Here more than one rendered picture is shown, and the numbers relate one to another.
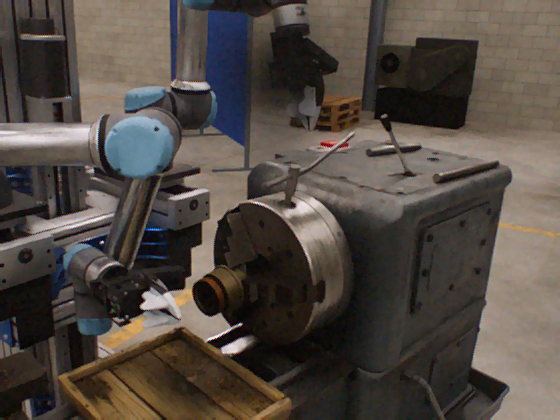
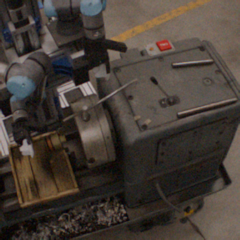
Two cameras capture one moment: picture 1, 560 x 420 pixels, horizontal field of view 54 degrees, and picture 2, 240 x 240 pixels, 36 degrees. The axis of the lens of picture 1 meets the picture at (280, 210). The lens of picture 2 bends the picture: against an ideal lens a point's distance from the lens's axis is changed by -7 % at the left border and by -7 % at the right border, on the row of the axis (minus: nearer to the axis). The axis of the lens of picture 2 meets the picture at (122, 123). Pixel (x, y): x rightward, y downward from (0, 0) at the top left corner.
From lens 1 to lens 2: 119 cm
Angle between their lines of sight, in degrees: 43
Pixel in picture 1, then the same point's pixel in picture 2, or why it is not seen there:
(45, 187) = (17, 43)
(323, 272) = (93, 155)
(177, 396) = (42, 169)
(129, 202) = not seen: hidden behind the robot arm
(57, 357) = not seen: hidden behind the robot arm
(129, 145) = (14, 88)
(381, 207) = (127, 134)
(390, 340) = (135, 176)
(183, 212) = (78, 62)
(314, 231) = (92, 136)
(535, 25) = not seen: outside the picture
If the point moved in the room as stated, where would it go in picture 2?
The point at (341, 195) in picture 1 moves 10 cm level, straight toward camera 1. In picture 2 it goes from (119, 114) to (104, 132)
